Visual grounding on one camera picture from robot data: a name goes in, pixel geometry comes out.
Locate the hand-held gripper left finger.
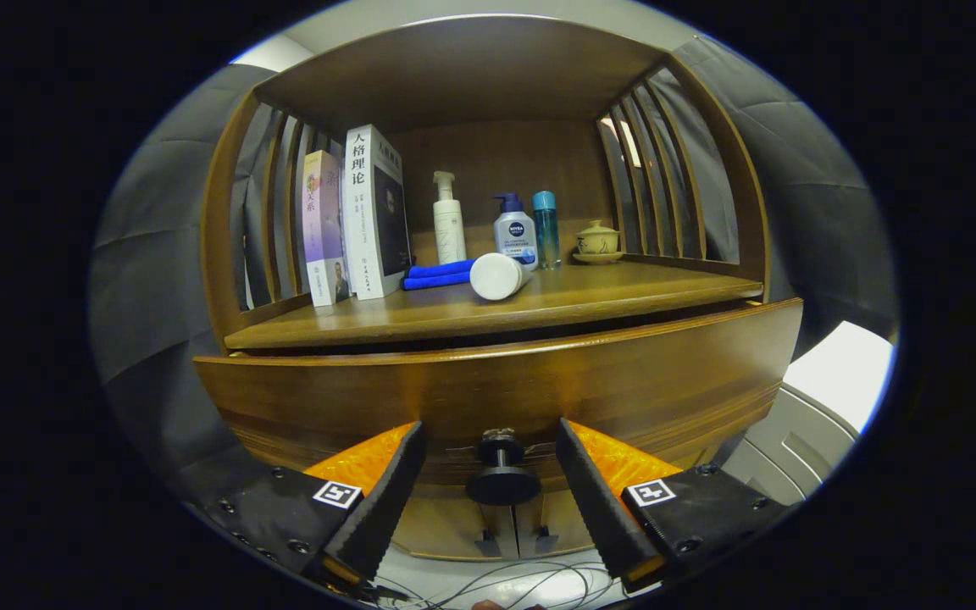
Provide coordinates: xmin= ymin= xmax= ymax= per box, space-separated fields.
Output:
xmin=187 ymin=421 xmax=428 ymax=594

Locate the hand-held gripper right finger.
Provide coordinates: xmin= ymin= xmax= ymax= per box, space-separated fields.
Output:
xmin=556 ymin=418 xmax=798 ymax=594

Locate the wooden drawer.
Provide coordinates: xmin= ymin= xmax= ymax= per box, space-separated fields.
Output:
xmin=193 ymin=297 xmax=804 ymax=509

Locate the white green cleanser tube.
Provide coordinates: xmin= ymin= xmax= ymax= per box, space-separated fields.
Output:
xmin=469 ymin=252 xmax=533 ymax=302

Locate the wooden cabinet door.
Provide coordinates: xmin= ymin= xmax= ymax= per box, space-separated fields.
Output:
xmin=388 ymin=491 xmax=506 ymax=562
xmin=512 ymin=490 xmax=595 ymax=560

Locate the wooden countertop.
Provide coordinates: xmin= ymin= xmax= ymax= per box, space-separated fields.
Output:
xmin=224 ymin=258 xmax=765 ymax=352

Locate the wooden cabinet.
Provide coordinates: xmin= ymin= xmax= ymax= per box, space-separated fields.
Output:
xmin=200 ymin=13 xmax=773 ymax=564

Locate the blue folded cloth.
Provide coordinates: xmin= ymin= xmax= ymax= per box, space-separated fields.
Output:
xmin=402 ymin=258 xmax=479 ymax=291

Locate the beige lidded teacup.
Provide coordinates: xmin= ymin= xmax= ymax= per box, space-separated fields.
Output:
xmin=573 ymin=220 xmax=624 ymax=265

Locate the teal bottle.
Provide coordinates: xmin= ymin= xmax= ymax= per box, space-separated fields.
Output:
xmin=532 ymin=191 xmax=562 ymax=270

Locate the purple book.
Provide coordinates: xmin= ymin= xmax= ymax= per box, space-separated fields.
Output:
xmin=302 ymin=150 xmax=353 ymax=308

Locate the thick white book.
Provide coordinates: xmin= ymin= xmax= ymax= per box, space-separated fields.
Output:
xmin=342 ymin=124 xmax=413 ymax=302

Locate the white bottle with blue pump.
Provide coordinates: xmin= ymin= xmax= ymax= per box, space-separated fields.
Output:
xmin=493 ymin=193 xmax=539 ymax=272

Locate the tangle of black cables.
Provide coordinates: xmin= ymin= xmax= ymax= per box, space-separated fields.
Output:
xmin=369 ymin=559 xmax=624 ymax=610

